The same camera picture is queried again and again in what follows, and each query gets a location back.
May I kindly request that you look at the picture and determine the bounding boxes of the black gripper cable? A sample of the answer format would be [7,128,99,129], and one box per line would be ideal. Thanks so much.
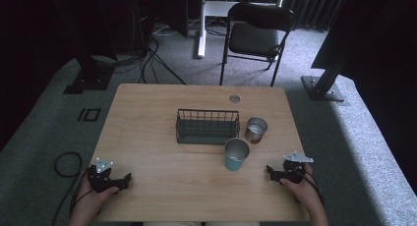
[51,151,90,226]
[294,168,326,207]

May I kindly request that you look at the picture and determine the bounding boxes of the black stand with metal base plate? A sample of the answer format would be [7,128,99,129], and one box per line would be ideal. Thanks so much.
[300,38,350,103]

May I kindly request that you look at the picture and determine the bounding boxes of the person's left hand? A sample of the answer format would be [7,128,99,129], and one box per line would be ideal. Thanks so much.
[76,176,120,218]

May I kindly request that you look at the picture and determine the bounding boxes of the black floor cables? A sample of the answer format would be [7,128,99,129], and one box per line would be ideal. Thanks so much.
[91,9,188,86]

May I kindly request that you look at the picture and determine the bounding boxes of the white desk frame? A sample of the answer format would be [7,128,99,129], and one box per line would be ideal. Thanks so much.
[195,0,286,59]

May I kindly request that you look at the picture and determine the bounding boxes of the black folding chair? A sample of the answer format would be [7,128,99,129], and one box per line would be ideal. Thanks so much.
[218,2,296,87]

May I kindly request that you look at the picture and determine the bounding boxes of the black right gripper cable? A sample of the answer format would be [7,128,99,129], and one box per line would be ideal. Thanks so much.
[294,168,326,207]

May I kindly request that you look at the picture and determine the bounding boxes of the black stand with square base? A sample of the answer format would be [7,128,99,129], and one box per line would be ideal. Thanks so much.
[48,0,116,95]

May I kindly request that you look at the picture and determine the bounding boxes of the brown metal cup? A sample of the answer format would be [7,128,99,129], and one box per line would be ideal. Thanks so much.
[244,116,268,144]

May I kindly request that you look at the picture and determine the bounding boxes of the dark pleated curtain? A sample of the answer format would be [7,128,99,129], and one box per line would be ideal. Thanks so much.
[229,0,350,32]

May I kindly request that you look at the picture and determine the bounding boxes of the teal metal cup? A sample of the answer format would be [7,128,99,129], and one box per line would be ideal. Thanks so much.
[223,138,251,172]

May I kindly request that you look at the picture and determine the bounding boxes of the person's right hand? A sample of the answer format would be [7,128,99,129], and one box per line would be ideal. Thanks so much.
[279,162,325,208]

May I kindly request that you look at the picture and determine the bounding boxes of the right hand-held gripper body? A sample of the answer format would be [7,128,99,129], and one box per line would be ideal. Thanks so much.
[278,150,315,185]

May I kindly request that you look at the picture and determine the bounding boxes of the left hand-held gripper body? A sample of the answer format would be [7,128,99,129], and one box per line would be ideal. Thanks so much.
[86,156,123,195]

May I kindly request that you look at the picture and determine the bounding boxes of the dark wire basket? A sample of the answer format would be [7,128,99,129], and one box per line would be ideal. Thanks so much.
[175,108,241,145]

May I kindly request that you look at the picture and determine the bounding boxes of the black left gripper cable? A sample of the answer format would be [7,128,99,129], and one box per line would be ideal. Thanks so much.
[51,151,90,226]

